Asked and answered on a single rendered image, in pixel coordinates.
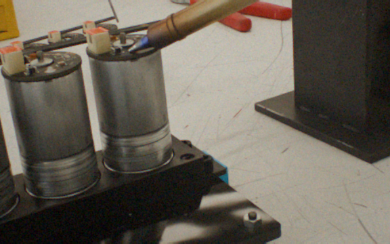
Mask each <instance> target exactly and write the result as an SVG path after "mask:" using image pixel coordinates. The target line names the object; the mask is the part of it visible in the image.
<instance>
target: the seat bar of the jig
mask: <svg viewBox="0 0 390 244"><path fill-rule="evenodd" d="M171 145H172V152H173V158H172V159H171V162H170V163H168V164H167V165H165V166H164V167H161V168H159V169H156V170H154V171H148V172H144V173H140V174H120V173H116V172H113V171H109V170H107V169H106V168H105V167H104V158H103V153H102V149H101V150H98V151H96V155H97V164H98V169H99V174H100V181H99V182H98V183H97V184H96V185H95V186H94V187H92V188H90V189H89V190H87V191H85V192H82V193H81V194H78V195H74V196H71V197H66V198H65V199H54V200H46V199H36V198H34V197H31V196H30V195H29V194H28V193H27V190H26V185H25V181H24V178H23V173H19V174H15V175H14V181H15V185H16V191H17V194H18V201H19V203H18V205H17V207H16V208H15V209H14V210H13V211H12V212H11V213H9V214H7V215H6V216H4V217H3V218H1V219H0V244H26V243H30V242H33V241H36V240H39V239H42V238H45V237H49V236H51V235H55V234H56V233H58V232H62V231H65V230H68V229H70V228H74V227H76V226H80V225H83V224H86V223H89V222H92V221H95V220H99V219H101V218H103V217H106V216H109V215H111V214H115V213H118V212H120V211H124V210H126V209H130V208H132V207H137V206H139V205H143V204H145V203H148V202H150V201H152V200H155V199H159V198H161V197H165V196H167V195H171V194H174V193H177V192H180V191H183V190H186V189H188V188H191V187H194V186H198V185H201V184H204V183H205V182H206V179H205V171H204V157H203V156H202V155H201V154H199V153H198V152H196V151H195V150H193V149H191V148H190V147H189V146H187V145H186V144H184V143H183V142H182V141H181V140H179V138H177V137H176V136H174V135H173V134H171Z"/></svg>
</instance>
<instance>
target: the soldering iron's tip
mask: <svg viewBox="0 0 390 244"><path fill-rule="evenodd" d="M151 47H152V46H151V45H150V43H149V42H148V39H147V35H144V36H143V38H142V39H140V40H139V41H138V42H137V43H136V44H135V45H134V46H132V47H130V48H129V52H136V51H139V50H143V49H148V48H151Z"/></svg>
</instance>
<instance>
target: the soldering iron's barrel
mask: <svg viewBox="0 0 390 244"><path fill-rule="evenodd" d="M258 1H259V0H200V1H198V2H196V3H193V4H191V5H189V6H187V7H185V8H183V9H182V10H180V11H178V12H176V13H172V14H169V15H168V16H167V17H166V18H165V19H164V20H161V21H160V22H157V23H156V24H153V25H151V26H149V27H148V29H147V31H146V35H147V39H148V42H149V43H150V45H151V46H152V47H154V48H155V49H163V48H165V47H167V46H169V45H171V44H173V43H176V42H178V41H182V40H184V39H186V37H187V36H188V35H191V34H192V33H195V32H197V31H199V30H201V29H203V28H205V27H207V26H209V25H211V24H213V23H216V22H218V21H220V20H222V19H224V18H225V17H227V16H229V15H231V14H233V13H236V12H238V11H240V10H242V9H244V8H246V7H248V6H250V5H252V4H254V3H256V2H258Z"/></svg>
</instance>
